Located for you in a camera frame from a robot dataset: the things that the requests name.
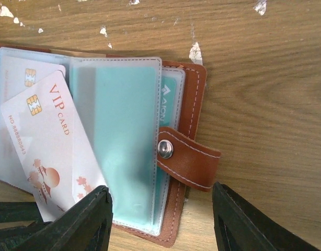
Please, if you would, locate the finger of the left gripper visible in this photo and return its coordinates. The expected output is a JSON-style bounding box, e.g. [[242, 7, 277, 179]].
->
[[0, 202, 53, 250]]

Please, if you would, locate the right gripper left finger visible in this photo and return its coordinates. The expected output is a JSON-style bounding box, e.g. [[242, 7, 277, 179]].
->
[[12, 186, 113, 250]]

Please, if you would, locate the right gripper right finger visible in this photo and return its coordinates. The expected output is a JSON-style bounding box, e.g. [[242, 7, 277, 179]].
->
[[212, 182, 318, 250]]

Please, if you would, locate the white credit card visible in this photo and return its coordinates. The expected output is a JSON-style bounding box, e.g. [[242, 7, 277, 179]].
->
[[1, 71, 105, 222], [0, 55, 66, 104]]

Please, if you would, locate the green credit card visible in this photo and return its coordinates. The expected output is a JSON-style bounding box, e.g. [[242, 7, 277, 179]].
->
[[159, 76, 177, 127], [94, 66, 160, 225]]

